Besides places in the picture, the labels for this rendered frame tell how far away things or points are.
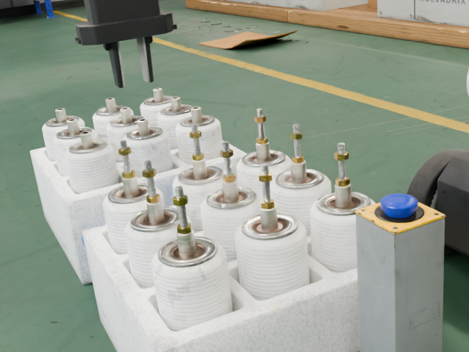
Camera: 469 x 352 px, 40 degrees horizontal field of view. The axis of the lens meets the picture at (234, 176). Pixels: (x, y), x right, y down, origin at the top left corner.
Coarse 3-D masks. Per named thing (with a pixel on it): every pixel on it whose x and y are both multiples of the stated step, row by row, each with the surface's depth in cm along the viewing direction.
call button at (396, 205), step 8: (384, 200) 70; (392, 200) 70; (400, 200) 70; (408, 200) 70; (416, 200) 70; (384, 208) 70; (392, 208) 69; (400, 208) 69; (408, 208) 69; (416, 208) 69; (392, 216) 70; (400, 216) 69; (408, 216) 69
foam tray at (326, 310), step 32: (96, 256) 99; (96, 288) 108; (128, 288) 88; (320, 288) 83; (352, 288) 84; (128, 320) 87; (160, 320) 80; (224, 320) 78; (256, 320) 79; (288, 320) 81; (320, 320) 83; (352, 320) 86
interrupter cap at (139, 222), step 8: (168, 208) 93; (136, 216) 92; (144, 216) 92; (168, 216) 91; (176, 216) 91; (136, 224) 89; (144, 224) 89; (152, 224) 89; (160, 224) 89; (168, 224) 88; (176, 224) 88; (144, 232) 87; (152, 232) 87
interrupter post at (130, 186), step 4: (124, 180) 99; (128, 180) 99; (132, 180) 99; (136, 180) 100; (124, 184) 99; (128, 184) 99; (132, 184) 99; (136, 184) 100; (124, 188) 100; (128, 188) 99; (132, 188) 99; (136, 188) 100; (128, 192) 99; (132, 192) 99; (136, 192) 100; (128, 196) 100; (132, 196) 100
